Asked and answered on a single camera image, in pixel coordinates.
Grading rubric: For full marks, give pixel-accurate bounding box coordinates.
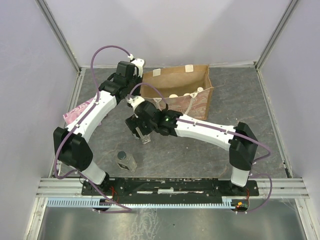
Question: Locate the tall clear glass bottle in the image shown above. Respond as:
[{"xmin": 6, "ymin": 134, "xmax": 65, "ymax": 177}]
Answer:
[{"xmin": 139, "ymin": 133, "xmax": 151, "ymax": 145}]

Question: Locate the brown canvas tote bag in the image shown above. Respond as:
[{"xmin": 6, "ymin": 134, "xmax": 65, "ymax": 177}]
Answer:
[{"xmin": 140, "ymin": 64, "xmax": 214, "ymax": 120}]

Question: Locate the yellow-green pump lotion bottle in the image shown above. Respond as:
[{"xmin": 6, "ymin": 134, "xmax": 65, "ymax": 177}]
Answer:
[{"xmin": 196, "ymin": 87, "xmax": 204, "ymax": 93}]

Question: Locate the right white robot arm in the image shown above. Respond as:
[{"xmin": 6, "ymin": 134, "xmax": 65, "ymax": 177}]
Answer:
[{"xmin": 125, "ymin": 96, "xmax": 258, "ymax": 196}]

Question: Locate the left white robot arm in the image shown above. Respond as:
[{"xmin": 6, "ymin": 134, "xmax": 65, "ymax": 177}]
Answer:
[{"xmin": 53, "ymin": 58, "xmax": 145, "ymax": 195}]

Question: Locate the short clear glass bottle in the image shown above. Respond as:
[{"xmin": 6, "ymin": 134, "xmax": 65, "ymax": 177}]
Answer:
[{"xmin": 115, "ymin": 151, "xmax": 137, "ymax": 173}]

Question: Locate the pink printed package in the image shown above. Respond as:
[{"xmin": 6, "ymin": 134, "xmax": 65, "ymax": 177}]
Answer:
[{"xmin": 63, "ymin": 98, "xmax": 93, "ymax": 125}]

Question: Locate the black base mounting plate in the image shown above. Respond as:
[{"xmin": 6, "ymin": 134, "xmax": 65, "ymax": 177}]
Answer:
[{"xmin": 81, "ymin": 176, "xmax": 260, "ymax": 197}]

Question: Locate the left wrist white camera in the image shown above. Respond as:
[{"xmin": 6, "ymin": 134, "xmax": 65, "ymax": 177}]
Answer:
[{"xmin": 128, "ymin": 54, "xmax": 145, "ymax": 77}]

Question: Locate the wrist white camera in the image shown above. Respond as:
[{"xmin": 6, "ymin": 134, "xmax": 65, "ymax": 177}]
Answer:
[
  {"xmin": 126, "ymin": 96, "xmax": 145, "ymax": 112},
  {"xmin": 128, "ymin": 54, "xmax": 145, "ymax": 77}
]

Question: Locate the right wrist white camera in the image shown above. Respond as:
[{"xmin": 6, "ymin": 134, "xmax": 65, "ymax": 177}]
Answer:
[{"xmin": 126, "ymin": 96, "xmax": 145, "ymax": 112}]

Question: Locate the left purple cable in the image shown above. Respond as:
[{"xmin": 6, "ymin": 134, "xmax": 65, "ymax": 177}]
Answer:
[{"xmin": 54, "ymin": 45, "xmax": 135, "ymax": 214}]

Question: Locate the purple cable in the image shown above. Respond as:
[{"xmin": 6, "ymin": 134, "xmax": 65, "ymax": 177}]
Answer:
[
  {"xmin": 54, "ymin": 45, "xmax": 135, "ymax": 214},
  {"xmin": 126, "ymin": 83, "xmax": 273, "ymax": 214}
]

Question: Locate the left aluminium frame post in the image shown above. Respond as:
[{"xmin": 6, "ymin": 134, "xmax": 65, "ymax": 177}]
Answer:
[{"xmin": 35, "ymin": 0, "xmax": 81, "ymax": 73}]

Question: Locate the aluminium frame post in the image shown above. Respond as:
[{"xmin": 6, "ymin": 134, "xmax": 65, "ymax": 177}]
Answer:
[
  {"xmin": 254, "ymin": 0, "xmax": 300, "ymax": 72},
  {"xmin": 35, "ymin": 0, "xmax": 81, "ymax": 73}
]

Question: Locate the blue slotted cable duct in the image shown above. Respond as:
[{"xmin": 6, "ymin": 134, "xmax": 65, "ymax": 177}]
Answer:
[{"xmin": 47, "ymin": 195, "xmax": 235, "ymax": 209}]

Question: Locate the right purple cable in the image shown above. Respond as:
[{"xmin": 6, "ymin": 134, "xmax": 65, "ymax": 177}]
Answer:
[{"xmin": 126, "ymin": 83, "xmax": 273, "ymax": 214}]

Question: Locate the aluminium front rail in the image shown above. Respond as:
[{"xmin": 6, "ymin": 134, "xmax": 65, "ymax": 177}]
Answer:
[{"xmin": 35, "ymin": 177, "xmax": 309, "ymax": 199}]

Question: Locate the right aluminium frame post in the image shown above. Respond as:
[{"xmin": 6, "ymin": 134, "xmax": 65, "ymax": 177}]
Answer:
[{"xmin": 254, "ymin": 0, "xmax": 300, "ymax": 72}]

